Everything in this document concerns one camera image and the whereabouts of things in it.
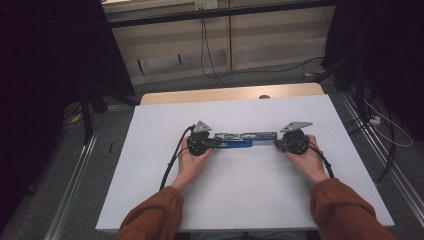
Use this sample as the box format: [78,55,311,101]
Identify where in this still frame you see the beige low cabinet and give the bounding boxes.
[100,0,336,87]

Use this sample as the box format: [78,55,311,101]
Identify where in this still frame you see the person's right hand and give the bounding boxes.
[284,133,330,187]

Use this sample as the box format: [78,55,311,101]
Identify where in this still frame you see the aluminium floor rail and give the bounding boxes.
[43,129,100,240]
[339,92,424,219]

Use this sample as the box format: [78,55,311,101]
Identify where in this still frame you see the white table cover sheet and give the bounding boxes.
[95,93,396,233]

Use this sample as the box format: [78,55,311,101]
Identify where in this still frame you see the white cable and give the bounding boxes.
[364,99,415,149]

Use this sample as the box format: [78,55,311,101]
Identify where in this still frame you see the blue stapler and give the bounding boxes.
[213,131,279,150]

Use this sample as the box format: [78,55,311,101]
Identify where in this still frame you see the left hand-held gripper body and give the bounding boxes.
[186,120,213,157]

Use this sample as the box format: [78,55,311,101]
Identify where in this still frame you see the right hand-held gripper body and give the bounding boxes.
[279,120,314,156]

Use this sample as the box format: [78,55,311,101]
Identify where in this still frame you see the white wall socket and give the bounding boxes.
[194,0,219,11]

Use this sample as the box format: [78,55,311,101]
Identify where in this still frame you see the black power cable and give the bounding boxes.
[199,8,234,89]
[201,8,325,82]

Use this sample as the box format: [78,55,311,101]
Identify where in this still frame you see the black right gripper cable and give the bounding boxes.
[307,142,335,180]

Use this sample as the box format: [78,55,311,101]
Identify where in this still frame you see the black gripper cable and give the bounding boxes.
[158,124,196,192]
[307,142,335,180]

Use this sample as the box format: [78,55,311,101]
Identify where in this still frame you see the black floor cable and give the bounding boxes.
[344,99,398,184]

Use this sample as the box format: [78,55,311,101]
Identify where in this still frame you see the person's left hand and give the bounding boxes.
[170,135,215,193]

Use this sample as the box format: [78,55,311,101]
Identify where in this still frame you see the black stand legs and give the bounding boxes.
[79,83,138,145]

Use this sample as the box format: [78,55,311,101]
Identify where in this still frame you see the dark curtain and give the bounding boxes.
[0,0,137,233]
[320,0,424,143]

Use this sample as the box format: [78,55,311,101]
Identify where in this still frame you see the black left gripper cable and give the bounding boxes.
[158,124,196,192]

